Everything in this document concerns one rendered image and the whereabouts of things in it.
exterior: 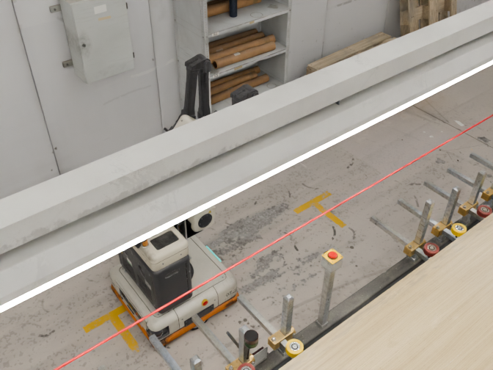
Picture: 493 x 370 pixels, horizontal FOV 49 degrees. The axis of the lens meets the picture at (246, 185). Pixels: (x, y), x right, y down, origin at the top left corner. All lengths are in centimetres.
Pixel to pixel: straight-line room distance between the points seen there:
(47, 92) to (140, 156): 339
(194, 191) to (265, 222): 334
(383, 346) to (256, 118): 175
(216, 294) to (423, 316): 139
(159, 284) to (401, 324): 137
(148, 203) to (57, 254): 19
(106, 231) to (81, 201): 8
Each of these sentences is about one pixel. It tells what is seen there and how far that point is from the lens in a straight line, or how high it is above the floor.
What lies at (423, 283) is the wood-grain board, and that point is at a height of 90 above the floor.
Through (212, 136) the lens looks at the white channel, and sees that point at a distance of 106.
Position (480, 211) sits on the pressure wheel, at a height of 91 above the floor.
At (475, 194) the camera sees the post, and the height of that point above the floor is 95.
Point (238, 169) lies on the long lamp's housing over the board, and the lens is 113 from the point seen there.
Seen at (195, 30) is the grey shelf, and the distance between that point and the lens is 441.
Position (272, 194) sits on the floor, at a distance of 466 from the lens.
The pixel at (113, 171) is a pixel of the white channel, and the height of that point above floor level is 246.
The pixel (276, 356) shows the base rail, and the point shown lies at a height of 70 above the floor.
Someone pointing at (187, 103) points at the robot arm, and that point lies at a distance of 324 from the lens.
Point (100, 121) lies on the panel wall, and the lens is 469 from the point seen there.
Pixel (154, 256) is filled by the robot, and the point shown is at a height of 81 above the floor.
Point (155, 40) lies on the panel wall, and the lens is 464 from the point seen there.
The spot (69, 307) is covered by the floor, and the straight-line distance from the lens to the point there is 402.
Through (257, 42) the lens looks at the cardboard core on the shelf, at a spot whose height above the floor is 96.
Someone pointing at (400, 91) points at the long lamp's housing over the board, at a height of 237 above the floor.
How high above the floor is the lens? 307
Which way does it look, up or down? 40 degrees down
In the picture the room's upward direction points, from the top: straight up
